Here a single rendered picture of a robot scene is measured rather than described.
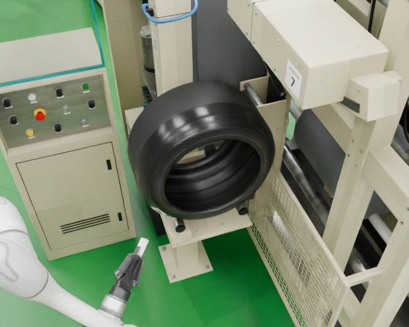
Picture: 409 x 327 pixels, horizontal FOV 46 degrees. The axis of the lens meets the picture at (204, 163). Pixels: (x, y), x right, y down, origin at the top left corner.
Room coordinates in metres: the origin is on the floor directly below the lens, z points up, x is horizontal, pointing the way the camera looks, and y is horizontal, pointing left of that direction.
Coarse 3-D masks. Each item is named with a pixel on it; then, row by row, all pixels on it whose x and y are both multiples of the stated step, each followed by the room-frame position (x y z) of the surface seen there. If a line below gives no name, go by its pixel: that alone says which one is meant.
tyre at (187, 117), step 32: (160, 96) 1.43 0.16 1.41; (192, 96) 1.39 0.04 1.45; (224, 96) 1.40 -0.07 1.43; (160, 128) 1.28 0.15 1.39; (192, 128) 1.25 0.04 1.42; (224, 128) 1.26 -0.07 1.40; (256, 128) 1.31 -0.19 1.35; (160, 160) 1.19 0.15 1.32; (224, 160) 1.53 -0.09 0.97; (256, 160) 1.44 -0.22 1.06; (160, 192) 1.18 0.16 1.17; (192, 192) 1.40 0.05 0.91; (224, 192) 1.39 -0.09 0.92
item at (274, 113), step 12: (240, 84) 1.81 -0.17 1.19; (252, 84) 1.83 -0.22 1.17; (264, 84) 1.85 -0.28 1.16; (252, 96) 1.72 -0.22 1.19; (264, 96) 1.85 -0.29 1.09; (276, 96) 1.76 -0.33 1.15; (264, 108) 1.64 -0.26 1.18; (276, 108) 1.66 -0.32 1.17; (276, 120) 1.66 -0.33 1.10; (276, 132) 1.67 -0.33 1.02; (276, 144) 1.67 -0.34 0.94
